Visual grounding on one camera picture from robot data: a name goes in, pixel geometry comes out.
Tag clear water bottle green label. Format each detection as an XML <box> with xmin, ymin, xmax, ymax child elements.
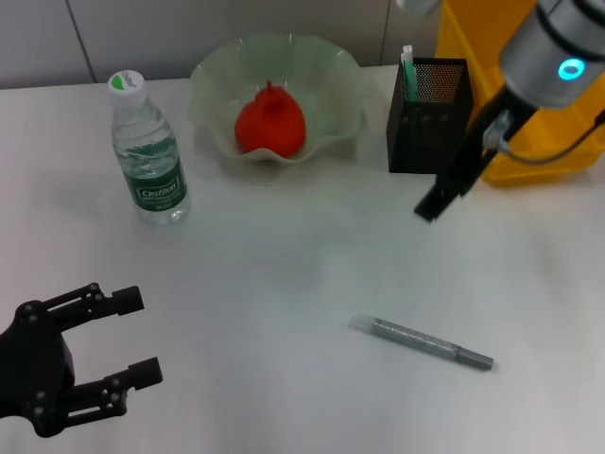
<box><xmin>107</xmin><ymin>69</ymin><xmax>193</xmax><ymax>226</ymax></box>

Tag green utility knife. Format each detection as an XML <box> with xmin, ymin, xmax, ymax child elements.
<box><xmin>400</xmin><ymin>44</ymin><xmax>420</xmax><ymax>104</ymax></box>

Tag grey marker pen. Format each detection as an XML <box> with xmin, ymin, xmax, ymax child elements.
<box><xmin>349</xmin><ymin>314</ymin><xmax>496</xmax><ymax>373</ymax></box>

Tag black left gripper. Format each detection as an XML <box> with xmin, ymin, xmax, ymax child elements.
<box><xmin>0</xmin><ymin>282</ymin><xmax>164</xmax><ymax>438</ymax></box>

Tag yellow plastic bin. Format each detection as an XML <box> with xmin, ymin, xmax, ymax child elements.
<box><xmin>434</xmin><ymin>0</ymin><xmax>605</xmax><ymax>188</ymax></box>

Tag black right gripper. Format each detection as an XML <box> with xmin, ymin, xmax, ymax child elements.
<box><xmin>414</xmin><ymin>86</ymin><xmax>538</xmax><ymax>223</ymax></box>

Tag black mesh pen holder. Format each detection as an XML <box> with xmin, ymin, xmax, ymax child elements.
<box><xmin>386</xmin><ymin>56</ymin><xmax>475</xmax><ymax>175</ymax></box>

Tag green glass fruit bowl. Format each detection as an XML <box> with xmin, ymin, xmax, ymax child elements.
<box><xmin>188</xmin><ymin>31</ymin><xmax>369</xmax><ymax>166</ymax></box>

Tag orange fruit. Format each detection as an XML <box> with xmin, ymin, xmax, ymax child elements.
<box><xmin>234</xmin><ymin>80</ymin><xmax>307</xmax><ymax>160</ymax></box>

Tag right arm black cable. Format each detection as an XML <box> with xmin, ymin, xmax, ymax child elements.
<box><xmin>481</xmin><ymin>108</ymin><xmax>605</xmax><ymax>166</ymax></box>

